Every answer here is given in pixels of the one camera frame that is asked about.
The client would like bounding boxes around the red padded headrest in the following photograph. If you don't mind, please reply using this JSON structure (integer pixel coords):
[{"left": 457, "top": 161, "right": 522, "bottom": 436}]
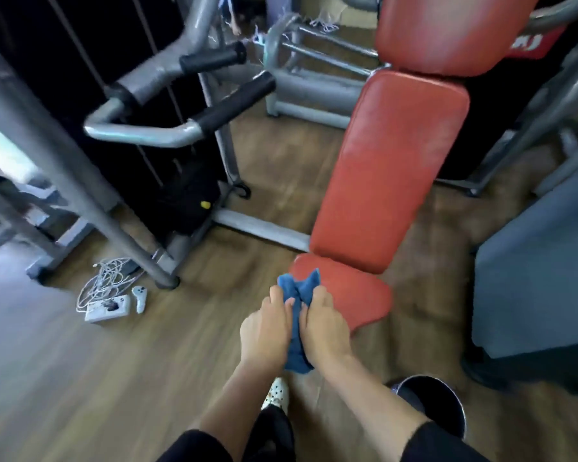
[{"left": 375, "top": 0, "right": 542, "bottom": 77}]

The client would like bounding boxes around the person's left forearm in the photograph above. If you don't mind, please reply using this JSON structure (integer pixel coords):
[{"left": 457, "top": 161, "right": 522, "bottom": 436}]
[{"left": 193, "top": 358, "right": 286, "bottom": 455}]

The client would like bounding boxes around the grey metal rack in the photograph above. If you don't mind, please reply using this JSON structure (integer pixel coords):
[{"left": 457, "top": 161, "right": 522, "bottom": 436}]
[{"left": 262, "top": 14, "right": 391, "bottom": 130}]

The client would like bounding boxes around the red padded backrest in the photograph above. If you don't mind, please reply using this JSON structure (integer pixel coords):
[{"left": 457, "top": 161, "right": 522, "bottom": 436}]
[{"left": 310, "top": 69, "right": 471, "bottom": 275}]

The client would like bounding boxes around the white power strip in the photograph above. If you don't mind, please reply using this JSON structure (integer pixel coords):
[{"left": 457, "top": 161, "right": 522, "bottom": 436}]
[{"left": 84, "top": 294, "right": 132, "bottom": 324}]

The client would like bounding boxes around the grey gym machine frame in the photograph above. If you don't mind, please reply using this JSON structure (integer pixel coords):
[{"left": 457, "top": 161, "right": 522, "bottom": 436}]
[{"left": 441, "top": 0, "right": 578, "bottom": 198}]

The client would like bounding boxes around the person's left hand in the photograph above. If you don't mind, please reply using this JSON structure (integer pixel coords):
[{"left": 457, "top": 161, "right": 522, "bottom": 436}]
[{"left": 239, "top": 285, "right": 296, "bottom": 372}]

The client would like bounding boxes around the black weight stack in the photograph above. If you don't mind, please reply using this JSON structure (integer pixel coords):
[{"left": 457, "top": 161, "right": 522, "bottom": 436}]
[{"left": 154, "top": 156, "right": 222, "bottom": 236}]

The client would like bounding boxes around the black foam handle grip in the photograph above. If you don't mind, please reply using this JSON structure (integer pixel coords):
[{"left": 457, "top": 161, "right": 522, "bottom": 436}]
[
  {"left": 179, "top": 41, "right": 247, "bottom": 76},
  {"left": 193, "top": 71, "right": 276, "bottom": 136}
]

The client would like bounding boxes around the grey padded bench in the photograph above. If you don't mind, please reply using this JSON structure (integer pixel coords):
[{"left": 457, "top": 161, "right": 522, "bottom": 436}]
[{"left": 462, "top": 158, "right": 578, "bottom": 395}]

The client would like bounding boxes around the red padded seat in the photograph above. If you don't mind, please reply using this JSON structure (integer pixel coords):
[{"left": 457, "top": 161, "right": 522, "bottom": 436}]
[{"left": 288, "top": 253, "right": 394, "bottom": 332}]

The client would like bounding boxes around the black round bucket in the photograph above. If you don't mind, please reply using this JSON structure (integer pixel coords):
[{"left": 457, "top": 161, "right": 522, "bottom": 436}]
[{"left": 390, "top": 375, "right": 467, "bottom": 441}]

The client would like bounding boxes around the person's right forearm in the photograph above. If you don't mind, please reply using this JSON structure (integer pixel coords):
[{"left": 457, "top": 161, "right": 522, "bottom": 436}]
[{"left": 315, "top": 353, "right": 432, "bottom": 450}]

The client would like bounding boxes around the blue cloth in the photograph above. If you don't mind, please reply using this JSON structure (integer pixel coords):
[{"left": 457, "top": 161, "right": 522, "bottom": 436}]
[{"left": 277, "top": 269, "right": 321, "bottom": 374}]

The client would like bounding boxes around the white perforated clog shoe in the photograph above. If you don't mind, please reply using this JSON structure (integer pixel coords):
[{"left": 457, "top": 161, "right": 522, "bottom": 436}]
[{"left": 261, "top": 377, "right": 290, "bottom": 415}]

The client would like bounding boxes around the person's right hand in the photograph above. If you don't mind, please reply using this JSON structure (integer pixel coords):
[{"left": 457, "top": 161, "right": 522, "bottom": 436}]
[{"left": 299, "top": 286, "right": 353, "bottom": 369}]

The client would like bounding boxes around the white coiled cable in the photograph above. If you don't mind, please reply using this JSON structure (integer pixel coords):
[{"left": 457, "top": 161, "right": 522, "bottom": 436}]
[{"left": 75, "top": 257, "right": 147, "bottom": 313}]

